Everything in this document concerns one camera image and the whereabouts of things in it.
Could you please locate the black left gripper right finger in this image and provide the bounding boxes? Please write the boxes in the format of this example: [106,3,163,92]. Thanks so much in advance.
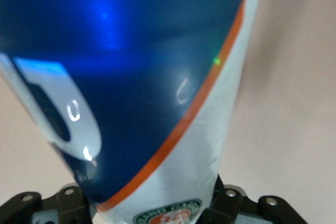
[202,174,308,224]

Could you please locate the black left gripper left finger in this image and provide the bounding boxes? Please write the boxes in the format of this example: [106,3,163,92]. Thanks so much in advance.
[0,184,92,224]

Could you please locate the blue white tennis ball can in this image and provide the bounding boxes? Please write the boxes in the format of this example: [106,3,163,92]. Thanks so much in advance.
[0,0,264,224]

